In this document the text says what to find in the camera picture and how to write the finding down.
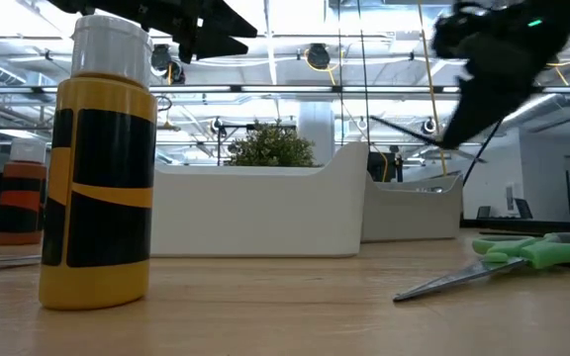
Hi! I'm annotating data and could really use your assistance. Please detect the white building column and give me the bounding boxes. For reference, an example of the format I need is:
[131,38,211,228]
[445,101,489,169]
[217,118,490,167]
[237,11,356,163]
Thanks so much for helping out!
[297,101,336,167]

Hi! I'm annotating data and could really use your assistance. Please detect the dark open laptop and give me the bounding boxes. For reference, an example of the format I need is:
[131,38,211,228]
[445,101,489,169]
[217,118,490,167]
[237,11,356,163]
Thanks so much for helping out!
[511,197,534,222]

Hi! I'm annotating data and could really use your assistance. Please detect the thin black paintbrush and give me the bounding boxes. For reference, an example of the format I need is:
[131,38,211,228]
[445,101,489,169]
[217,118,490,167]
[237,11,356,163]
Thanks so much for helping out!
[370,116,488,164]

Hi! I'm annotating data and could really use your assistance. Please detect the grey plastic bin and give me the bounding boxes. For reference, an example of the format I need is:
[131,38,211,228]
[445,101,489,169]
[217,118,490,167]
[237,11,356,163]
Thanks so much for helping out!
[361,171,464,242]

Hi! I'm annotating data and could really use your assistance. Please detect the orange paint bottle white cap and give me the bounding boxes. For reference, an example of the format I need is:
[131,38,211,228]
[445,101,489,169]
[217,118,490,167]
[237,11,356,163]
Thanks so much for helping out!
[0,137,48,247]

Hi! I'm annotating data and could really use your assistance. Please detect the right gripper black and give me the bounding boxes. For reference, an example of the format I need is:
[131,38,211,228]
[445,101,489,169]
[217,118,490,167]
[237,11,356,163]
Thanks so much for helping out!
[432,0,570,149]

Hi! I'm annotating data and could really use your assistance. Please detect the black hanging cable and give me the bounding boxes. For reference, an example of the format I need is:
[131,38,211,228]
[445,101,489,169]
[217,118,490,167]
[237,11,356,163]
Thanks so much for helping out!
[356,0,371,149]

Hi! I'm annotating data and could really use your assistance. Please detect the green handled scissors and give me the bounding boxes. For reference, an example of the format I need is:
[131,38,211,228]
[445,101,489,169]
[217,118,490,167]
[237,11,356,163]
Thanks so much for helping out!
[392,231,570,304]

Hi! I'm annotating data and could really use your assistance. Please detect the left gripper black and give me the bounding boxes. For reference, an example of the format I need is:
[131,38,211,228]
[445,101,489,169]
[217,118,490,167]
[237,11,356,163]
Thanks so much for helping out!
[47,0,259,64]

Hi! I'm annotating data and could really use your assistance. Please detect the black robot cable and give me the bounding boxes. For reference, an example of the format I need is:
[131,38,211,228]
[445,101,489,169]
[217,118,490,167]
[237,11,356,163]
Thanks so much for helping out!
[461,118,505,188]

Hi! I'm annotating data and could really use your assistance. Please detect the white plastic bin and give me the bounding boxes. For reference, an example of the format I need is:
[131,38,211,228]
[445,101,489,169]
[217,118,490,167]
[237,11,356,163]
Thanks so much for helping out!
[149,141,369,259]

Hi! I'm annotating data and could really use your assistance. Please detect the yellow hanging cable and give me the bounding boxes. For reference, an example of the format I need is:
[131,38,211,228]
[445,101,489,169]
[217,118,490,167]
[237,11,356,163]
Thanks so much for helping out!
[416,0,449,178]

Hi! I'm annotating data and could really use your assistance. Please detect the yellow paint bottle white cap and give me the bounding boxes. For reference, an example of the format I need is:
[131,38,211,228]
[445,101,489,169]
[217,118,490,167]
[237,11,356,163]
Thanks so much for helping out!
[38,15,158,312]

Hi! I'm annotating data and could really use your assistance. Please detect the small green potted plant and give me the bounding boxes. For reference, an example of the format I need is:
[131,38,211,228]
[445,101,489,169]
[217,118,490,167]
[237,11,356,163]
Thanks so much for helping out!
[225,123,316,168]

